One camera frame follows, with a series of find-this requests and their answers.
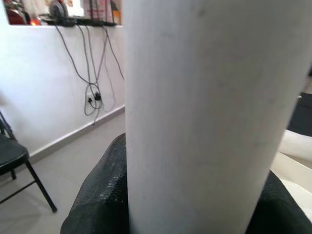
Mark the black folding chair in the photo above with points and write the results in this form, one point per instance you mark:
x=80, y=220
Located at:
x=12, y=156

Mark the red appliance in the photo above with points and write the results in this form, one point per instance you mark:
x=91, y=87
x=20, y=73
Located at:
x=17, y=15

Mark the black power strip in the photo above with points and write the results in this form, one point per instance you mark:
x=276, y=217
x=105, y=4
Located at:
x=78, y=22

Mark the white plastic table leg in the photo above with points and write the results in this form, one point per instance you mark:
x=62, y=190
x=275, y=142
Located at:
x=207, y=109

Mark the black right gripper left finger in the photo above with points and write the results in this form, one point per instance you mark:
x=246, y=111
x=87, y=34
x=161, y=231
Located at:
x=97, y=195

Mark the grey round disc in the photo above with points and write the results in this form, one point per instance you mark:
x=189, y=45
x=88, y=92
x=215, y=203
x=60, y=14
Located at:
x=58, y=8

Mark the white plastic children table top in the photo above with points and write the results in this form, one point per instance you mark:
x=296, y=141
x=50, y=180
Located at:
x=292, y=175

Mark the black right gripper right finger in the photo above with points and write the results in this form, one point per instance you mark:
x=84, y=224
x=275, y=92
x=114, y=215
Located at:
x=280, y=209

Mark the black wall plug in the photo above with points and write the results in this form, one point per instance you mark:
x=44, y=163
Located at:
x=93, y=97

